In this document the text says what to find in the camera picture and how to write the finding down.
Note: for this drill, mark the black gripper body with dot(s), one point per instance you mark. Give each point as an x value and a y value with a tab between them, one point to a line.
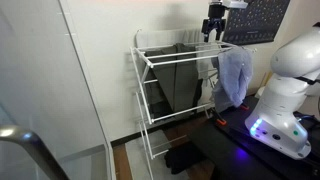
216	13

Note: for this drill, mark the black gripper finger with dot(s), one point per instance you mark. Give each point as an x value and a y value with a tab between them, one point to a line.
221	31
205	31

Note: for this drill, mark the blue striped shirt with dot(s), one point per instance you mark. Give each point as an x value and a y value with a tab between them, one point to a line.
233	76

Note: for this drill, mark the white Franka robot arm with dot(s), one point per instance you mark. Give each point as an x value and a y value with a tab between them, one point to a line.
283	100

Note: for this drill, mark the white metal drying rack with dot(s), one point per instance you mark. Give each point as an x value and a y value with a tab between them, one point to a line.
148	63

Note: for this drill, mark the olive green hanging garment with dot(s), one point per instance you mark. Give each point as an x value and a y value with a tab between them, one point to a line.
180	80

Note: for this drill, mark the orange black clamp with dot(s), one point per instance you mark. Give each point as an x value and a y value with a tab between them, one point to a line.
244	107
220	121

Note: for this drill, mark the black robot table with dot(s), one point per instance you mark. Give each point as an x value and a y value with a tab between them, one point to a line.
226	146

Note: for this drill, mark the black cloth on floor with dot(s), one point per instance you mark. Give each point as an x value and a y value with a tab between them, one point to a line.
183	158

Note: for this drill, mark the grey floor mat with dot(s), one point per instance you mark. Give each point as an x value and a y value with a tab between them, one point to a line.
136	156

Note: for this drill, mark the glass shower panel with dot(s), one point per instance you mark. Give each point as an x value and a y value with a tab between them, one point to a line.
50	83

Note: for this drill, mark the metal handrail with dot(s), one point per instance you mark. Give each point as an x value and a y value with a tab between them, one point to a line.
30	143

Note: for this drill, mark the dark illustrated wall poster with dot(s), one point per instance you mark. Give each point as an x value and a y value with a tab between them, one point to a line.
256	20

